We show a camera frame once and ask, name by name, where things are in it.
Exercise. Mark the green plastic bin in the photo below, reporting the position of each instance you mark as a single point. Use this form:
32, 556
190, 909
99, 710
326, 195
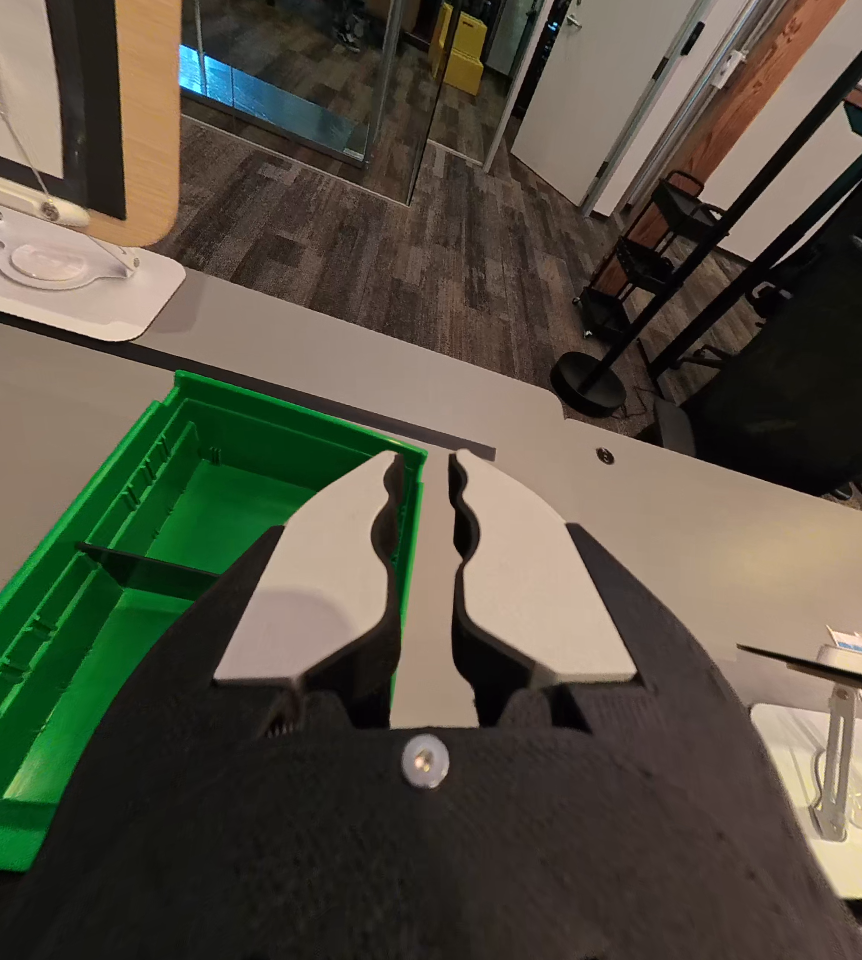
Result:
63, 675

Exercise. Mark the white door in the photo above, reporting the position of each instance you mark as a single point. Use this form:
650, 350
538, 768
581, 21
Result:
596, 97

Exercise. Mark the yellow floor sign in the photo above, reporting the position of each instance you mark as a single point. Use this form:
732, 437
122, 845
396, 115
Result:
462, 52

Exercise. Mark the black office chair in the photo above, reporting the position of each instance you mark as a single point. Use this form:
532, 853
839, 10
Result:
813, 375

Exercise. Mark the black divider of green bin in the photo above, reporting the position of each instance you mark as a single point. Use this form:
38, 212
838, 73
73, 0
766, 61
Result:
153, 571

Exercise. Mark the black utility cart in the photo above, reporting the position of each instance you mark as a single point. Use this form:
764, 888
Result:
652, 255

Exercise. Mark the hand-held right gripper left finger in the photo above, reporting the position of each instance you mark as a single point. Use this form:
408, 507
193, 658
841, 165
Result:
311, 592

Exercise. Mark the black pole stand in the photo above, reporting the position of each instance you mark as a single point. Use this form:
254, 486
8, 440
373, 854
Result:
588, 382

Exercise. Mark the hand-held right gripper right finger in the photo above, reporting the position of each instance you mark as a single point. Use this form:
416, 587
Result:
543, 592

